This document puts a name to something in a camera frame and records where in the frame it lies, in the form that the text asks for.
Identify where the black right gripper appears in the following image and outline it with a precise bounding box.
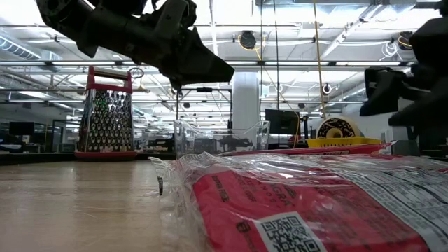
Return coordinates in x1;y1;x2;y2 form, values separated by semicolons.
360;15;448;127

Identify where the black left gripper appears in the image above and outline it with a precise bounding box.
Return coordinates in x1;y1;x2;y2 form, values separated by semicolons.
85;0;235;91

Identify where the chocolate glazed donut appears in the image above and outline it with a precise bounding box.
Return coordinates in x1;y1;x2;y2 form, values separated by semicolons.
316;117;361;139

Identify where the red packet with barcodes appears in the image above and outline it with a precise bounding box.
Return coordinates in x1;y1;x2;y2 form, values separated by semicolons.
148;150;448;252

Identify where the white pillar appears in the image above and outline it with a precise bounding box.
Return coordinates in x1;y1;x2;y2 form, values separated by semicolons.
232;71;262;132

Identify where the clear plastic bin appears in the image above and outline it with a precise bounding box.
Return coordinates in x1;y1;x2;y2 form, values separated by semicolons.
174;118;271;159

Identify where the yellow plastic basket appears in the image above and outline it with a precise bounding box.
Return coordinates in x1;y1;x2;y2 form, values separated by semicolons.
306;136;382;148

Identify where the red steel box grater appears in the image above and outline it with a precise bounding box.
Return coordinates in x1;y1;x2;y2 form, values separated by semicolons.
74;65;138;162

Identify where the long ceiling light bar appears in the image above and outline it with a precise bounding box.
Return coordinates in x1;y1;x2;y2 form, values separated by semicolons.
0;59;416;67

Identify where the black overhead frame rig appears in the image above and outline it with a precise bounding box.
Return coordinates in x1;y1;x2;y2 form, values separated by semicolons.
176;87;234;130

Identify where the black ceiling cable reel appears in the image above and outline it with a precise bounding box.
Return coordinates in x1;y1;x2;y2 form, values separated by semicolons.
239;30;258;50

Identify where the yellow power cable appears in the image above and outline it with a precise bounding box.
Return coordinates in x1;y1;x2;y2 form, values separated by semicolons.
312;0;328;120

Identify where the black wall monitor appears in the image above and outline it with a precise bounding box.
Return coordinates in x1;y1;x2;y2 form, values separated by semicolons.
265;108;301;136

